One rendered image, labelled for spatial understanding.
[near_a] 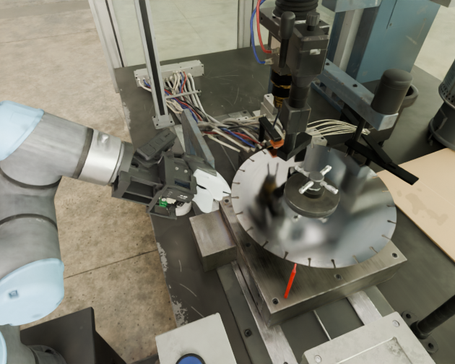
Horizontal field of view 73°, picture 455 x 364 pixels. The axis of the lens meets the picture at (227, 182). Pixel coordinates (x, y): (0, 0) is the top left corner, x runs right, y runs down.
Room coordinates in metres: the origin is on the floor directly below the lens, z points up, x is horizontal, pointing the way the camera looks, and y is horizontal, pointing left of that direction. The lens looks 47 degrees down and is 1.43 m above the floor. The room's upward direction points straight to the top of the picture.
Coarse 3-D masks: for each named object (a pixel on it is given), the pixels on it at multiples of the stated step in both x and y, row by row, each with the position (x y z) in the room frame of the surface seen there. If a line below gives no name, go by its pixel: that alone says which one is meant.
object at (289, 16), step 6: (288, 12) 0.46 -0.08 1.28; (282, 18) 0.46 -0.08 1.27; (288, 18) 0.46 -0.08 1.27; (294, 18) 0.46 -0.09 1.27; (282, 24) 0.46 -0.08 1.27; (288, 24) 0.46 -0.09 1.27; (294, 24) 0.46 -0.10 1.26; (282, 30) 0.46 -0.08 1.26; (288, 30) 0.46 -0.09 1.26; (282, 36) 0.46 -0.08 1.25; (288, 36) 0.46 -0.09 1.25; (282, 42) 0.46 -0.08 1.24; (288, 42) 0.46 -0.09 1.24; (282, 48) 0.46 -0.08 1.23; (282, 54) 0.46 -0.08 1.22; (282, 60) 0.46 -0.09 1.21; (282, 66) 0.46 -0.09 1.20
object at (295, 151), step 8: (288, 136) 0.47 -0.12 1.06; (296, 136) 0.51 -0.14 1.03; (304, 136) 0.51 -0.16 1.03; (288, 144) 0.46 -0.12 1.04; (296, 144) 0.48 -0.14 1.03; (304, 144) 0.49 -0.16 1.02; (280, 152) 0.46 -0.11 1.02; (288, 152) 0.46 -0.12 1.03; (296, 152) 0.47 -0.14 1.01; (304, 152) 0.49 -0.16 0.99; (296, 160) 0.49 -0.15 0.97
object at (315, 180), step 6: (300, 168) 0.44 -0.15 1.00; (324, 168) 0.44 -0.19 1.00; (330, 168) 0.44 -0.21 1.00; (306, 174) 0.43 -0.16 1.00; (312, 174) 0.42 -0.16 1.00; (318, 174) 0.42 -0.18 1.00; (324, 174) 0.43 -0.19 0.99; (312, 180) 0.41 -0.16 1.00; (318, 180) 0.40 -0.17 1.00; (306, 186) 0.39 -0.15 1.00; (312, 186) 0.40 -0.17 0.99; (318, 186) 0.40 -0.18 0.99; (324, 186) 0.40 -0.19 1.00; (330, 186) 0.39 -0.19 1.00; (300, 192) 0.38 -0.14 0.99; (336, 192) 0.38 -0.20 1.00
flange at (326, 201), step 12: (288, 180) 0.45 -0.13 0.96; (300, 180) 0.45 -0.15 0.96; (324, 180) 0.45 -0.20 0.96; (288, 192) 0.41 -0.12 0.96; (312, 192) 0.40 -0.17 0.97; (324, 192) 0.41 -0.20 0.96; (300, 204) 0.38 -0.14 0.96; (312, 204) 0.38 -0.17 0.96; (324, 204) 0.38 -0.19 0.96; (336, 204) 0.38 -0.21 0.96
